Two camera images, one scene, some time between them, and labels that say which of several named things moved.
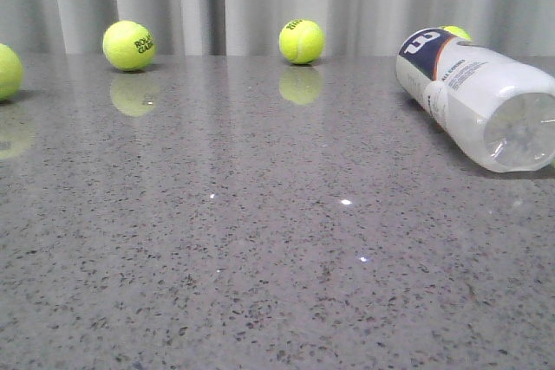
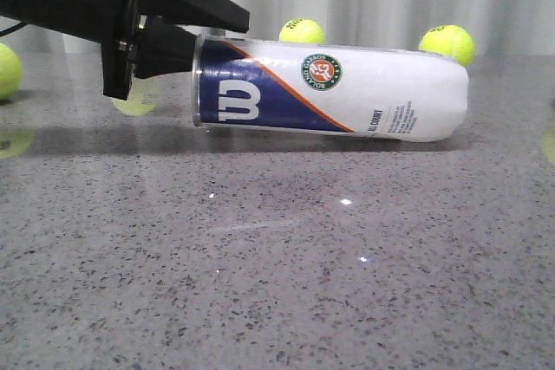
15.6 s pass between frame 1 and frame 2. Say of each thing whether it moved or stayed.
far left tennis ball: stayed
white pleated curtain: stayed
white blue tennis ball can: moved
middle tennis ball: stayed
